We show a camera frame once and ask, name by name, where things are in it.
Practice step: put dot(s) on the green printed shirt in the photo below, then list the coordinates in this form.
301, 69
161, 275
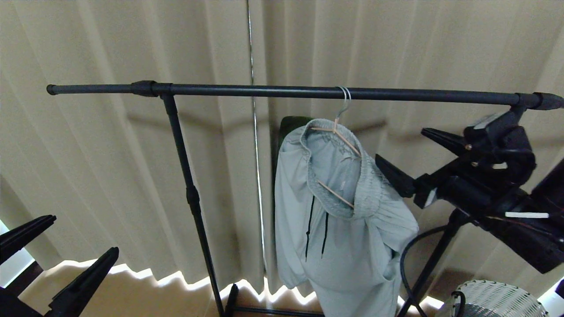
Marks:
291, 125

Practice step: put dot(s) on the black clothes rack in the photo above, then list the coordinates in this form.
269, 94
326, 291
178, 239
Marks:
264, 91

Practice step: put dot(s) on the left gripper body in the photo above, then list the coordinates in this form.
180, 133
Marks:
13, 306

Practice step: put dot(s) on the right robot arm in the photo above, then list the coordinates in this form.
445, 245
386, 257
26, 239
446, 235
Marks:
537, 237

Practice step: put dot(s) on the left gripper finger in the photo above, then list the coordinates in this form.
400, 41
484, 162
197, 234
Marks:
83, 286
22, 235

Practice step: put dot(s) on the beige curtain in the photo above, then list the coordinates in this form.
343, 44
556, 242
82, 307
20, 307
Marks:
88, 176

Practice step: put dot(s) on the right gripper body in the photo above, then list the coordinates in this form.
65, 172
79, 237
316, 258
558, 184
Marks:
467, 189

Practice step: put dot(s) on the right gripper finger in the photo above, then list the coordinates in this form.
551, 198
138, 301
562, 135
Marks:
396, 178
447, 141

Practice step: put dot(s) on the pale grey garment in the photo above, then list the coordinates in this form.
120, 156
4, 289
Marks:
352, 264

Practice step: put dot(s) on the white laundry basket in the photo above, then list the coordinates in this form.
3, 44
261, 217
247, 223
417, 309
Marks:
498, 299

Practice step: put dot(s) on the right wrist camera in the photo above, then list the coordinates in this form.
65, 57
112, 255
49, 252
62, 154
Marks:
506, 141

